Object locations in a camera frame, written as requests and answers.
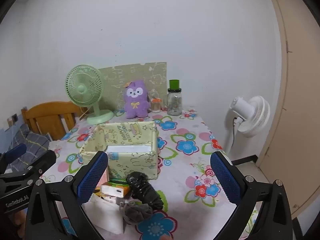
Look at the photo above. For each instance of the cartoon printed packet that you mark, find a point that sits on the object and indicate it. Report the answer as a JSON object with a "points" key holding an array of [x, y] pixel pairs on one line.
{"points": [[110, 199]]}

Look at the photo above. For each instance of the white standing fan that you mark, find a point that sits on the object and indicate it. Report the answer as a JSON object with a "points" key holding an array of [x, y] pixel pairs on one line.
{"points": [[252, 120]]}

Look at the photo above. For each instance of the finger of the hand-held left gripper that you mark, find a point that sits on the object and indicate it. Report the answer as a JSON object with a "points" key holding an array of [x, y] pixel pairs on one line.
{"points": [[42, 161], [15, 153]]}

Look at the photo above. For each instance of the wooden chair back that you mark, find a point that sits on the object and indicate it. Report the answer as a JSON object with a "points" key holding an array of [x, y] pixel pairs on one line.
{"points": [[50, 112]]}

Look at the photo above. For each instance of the green printed board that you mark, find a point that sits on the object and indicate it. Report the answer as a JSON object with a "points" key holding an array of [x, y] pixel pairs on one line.
{"points": [[117, 80]]}

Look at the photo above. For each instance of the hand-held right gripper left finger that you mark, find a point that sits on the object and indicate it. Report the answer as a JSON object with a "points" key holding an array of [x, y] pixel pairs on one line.
{"points": [[92, 177]]}

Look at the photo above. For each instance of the clear cotton swab jar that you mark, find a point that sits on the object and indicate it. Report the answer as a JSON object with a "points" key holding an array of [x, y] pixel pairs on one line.
{"points": [[155, 106]]}

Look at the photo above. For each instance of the white tissue pack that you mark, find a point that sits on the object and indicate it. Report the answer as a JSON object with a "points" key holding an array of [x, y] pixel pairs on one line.
{"points": [[105, 215]]}

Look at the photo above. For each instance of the green desk fan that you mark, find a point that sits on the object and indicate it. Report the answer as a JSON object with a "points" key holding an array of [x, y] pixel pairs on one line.
{"points": [[81, 88]]}

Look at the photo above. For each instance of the grey scrunchie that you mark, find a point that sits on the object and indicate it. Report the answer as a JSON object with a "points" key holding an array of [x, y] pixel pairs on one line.
{"points": [[135, 212]]}

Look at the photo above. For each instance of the beige door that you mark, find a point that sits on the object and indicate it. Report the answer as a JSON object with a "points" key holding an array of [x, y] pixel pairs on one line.
{"points": [[295, 105]]}

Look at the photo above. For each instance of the purple plush toy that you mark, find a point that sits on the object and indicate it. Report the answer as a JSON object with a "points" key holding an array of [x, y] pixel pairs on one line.
{"points": [[136, 105]]}

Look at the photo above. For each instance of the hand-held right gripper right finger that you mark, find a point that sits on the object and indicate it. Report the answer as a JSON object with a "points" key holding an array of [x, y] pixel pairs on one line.
{"points": [[225, 177]]}

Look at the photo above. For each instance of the black plastic bag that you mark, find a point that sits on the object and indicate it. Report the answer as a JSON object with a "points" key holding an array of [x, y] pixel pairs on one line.
{"points": [[145, 190]]}

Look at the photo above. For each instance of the yellow printed fabric storage box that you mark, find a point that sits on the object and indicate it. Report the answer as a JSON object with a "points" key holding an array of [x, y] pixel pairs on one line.
{"points": [[140, 161]]}

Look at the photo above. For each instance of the green orange tissue pack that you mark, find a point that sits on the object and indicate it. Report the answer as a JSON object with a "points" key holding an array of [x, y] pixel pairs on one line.
{"points": [[113, 188]]}

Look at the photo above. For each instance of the glass mug jar green lid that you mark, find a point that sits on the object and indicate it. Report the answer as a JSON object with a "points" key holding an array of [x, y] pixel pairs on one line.
{"points": [[174, 105]]}

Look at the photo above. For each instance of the grey plaid pillow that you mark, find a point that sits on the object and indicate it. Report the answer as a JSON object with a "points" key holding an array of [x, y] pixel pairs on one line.
{"points": [[35, 140]]}

